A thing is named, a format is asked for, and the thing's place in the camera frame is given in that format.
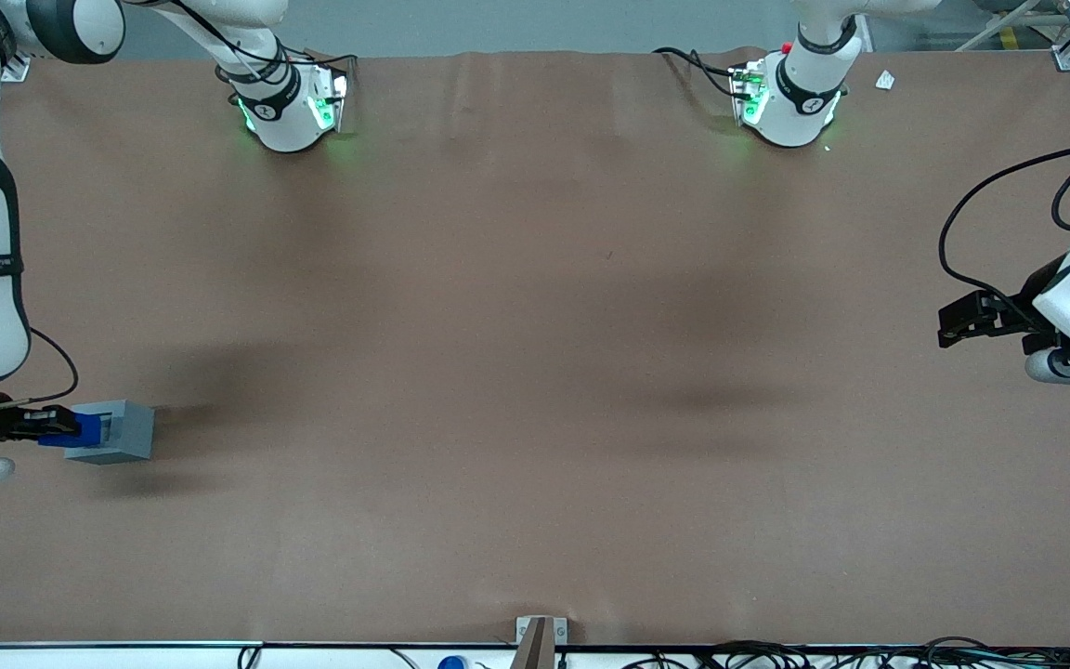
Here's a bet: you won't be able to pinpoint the small blue plastic part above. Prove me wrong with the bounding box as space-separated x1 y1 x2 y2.
37 413 111 450

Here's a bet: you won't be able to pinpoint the gray square base block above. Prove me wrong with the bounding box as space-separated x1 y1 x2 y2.
63 400 156 465

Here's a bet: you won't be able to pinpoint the brown table cover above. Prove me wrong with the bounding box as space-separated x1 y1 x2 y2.
0 46 1070 648

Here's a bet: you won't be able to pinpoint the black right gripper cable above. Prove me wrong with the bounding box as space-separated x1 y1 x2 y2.
0 327 80 412

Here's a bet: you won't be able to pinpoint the long black left gripper cable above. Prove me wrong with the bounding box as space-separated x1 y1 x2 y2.
938 143 1070 312

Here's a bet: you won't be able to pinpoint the black left arm base cable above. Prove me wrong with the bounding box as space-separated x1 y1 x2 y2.
652 46 742 99

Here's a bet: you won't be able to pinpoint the black arm base cable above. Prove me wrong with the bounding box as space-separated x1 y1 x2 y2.
173 0 359 105
652 46 742 99

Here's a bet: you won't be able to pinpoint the black tangled cables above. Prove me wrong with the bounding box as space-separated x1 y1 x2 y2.
623 636 1070 669

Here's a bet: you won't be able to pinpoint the black right arm base cable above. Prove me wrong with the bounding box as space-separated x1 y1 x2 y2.
173 0 359 105

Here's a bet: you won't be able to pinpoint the metal bracket with brown post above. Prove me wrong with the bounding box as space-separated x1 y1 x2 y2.
508 615 569 669

